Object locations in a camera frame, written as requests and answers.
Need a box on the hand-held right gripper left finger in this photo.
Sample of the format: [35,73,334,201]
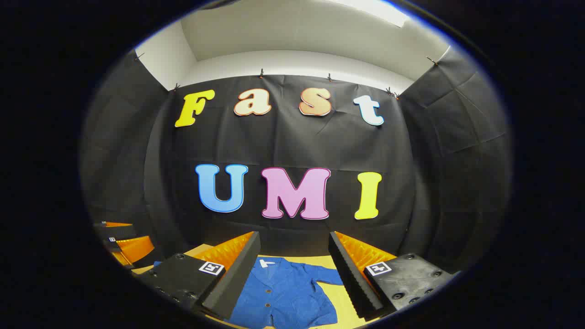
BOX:
[136,231,261,320]

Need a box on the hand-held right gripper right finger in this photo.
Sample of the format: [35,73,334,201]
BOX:
[328,231,454,320]

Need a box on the blue corduroy jacket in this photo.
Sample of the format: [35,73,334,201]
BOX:
[153,257,344,329]

